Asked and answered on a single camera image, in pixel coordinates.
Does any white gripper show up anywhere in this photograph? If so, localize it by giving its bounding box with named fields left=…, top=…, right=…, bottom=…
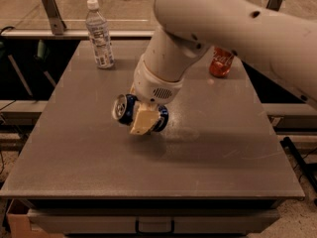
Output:
left=130, top=55, right=184, bottom=135

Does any blue pepsi can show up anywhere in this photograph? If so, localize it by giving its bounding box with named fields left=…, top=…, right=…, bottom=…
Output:
left=112, top=94, right=169, bottom=134

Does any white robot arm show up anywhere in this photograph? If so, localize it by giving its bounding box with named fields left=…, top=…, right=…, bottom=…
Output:
left=131, top=0, right=317, bottom=135

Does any red coca-cola can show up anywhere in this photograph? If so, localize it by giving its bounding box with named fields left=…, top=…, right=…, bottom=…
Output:
left=209, top=47, right=235, bottom=78

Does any clear plastic water bottle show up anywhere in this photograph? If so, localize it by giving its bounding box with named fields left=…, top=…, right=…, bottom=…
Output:
left=85, top=0, right=115, bottom=69

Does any cardboard box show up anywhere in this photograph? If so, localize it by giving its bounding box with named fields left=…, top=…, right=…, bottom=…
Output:
left=6, top=199, right=64, bottom=238

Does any black stand base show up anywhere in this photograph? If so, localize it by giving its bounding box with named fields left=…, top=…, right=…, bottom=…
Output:
left=280, top=137, right=317, bottom=207

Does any left metal bracket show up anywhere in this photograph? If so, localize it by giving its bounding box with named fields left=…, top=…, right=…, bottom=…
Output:
left=41, top=0, right=66, bottom=35

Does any grey drawer with handle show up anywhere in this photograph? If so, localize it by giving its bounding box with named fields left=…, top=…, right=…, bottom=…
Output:
left=27, top=209, right=279, bottom=235

